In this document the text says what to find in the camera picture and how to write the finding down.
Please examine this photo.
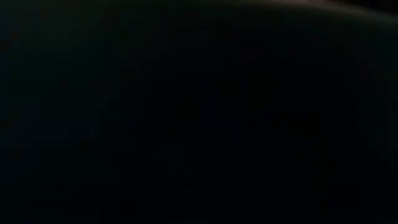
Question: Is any large blue plastic plate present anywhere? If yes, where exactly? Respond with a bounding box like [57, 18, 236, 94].
[0, 0, 398, 224]

